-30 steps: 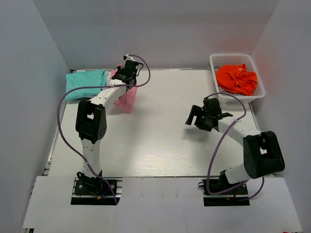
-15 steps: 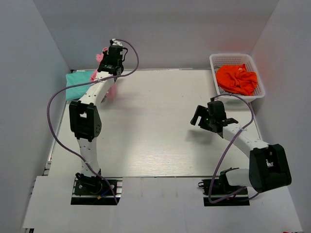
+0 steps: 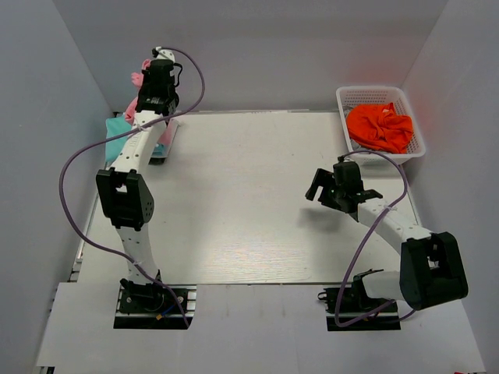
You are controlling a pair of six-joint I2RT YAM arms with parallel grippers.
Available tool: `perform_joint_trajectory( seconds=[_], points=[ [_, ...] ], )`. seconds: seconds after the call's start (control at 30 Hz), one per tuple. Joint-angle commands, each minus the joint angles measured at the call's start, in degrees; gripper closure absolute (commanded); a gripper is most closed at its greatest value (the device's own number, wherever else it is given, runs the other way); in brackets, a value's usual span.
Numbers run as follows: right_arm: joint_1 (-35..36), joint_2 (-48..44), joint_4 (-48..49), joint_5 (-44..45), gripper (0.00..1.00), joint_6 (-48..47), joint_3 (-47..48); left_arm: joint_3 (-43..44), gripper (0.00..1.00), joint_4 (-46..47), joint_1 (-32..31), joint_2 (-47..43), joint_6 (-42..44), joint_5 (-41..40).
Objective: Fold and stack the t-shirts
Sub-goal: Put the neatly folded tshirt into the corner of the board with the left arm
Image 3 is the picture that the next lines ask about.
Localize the orange t-shirt in basket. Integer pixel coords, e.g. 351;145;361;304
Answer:
346;103;414;154

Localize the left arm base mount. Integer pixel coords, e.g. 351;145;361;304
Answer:
113;279;196;330

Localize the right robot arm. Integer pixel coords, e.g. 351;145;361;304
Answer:
305;161;469;311

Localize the pink t-shirt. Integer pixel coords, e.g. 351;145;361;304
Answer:
125;59;151;125

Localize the white folded cloth under teal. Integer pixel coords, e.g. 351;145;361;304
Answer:
151;118;181;159

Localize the folded teal t-shirt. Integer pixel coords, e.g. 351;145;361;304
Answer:
105;116;168;164

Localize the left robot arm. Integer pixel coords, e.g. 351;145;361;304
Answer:
96;58;179;311

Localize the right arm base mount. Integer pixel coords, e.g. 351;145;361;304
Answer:
317;287;401;332

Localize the grey cloth in basket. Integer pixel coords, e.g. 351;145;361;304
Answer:
347;139;390;157

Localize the white plastic basket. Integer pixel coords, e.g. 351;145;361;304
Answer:
336;86;426;165

